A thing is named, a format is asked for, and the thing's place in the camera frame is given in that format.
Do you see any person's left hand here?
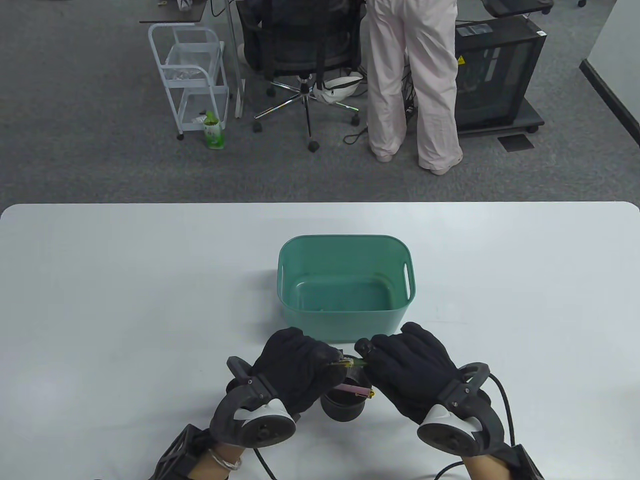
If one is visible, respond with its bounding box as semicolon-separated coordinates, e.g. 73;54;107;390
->
250;327;346;417

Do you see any person's right hand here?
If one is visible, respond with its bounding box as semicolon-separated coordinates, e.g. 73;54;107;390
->
354;321;463;426

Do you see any person's left forearm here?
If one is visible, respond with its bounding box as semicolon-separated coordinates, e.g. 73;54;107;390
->
190;444;245;480

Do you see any person's right forearm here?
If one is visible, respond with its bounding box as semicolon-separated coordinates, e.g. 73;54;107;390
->
460;452;516;480

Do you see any black mesh pen holder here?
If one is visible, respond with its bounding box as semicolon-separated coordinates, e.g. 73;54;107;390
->
320;365;374;422

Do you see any green plastic bin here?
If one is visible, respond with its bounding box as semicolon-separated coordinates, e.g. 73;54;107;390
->
277;234;416;345

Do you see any black white hand tracker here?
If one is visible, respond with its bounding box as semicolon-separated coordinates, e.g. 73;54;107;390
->
209;356;297;448
417;362;506;458

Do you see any green drink bottle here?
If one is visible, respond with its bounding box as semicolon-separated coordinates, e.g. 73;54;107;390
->
203;112;226;150

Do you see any black floor outlet cover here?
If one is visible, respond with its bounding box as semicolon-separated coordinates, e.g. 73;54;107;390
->
498;134;535;153

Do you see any white desk leg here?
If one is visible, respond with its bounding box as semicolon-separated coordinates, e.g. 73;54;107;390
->
226;0;247;119

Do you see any black wheeled platform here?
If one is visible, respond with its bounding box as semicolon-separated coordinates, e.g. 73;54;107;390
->
455;95;546;138

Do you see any white bag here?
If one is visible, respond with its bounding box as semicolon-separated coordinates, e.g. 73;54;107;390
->
312;75;362;106

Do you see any black computer cabinet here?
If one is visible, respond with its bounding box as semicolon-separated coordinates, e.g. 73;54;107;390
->
452;16;548;132

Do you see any clear plastic bag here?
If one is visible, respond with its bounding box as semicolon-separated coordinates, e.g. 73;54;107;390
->
167;67;208;82

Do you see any black mesh office chair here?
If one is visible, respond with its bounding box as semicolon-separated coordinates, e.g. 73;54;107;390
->
235;0;363;153

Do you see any white rolling cart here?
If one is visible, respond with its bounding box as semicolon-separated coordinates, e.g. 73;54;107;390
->
147;23;232;141

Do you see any black chair base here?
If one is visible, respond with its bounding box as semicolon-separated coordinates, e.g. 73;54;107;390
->
481;0;555;18

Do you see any silver bracelet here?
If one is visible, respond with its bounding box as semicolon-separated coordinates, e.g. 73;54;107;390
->
207;448;243;472

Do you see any bundle of black floor cables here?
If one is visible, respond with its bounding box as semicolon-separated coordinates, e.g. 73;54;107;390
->
343;45;418;146

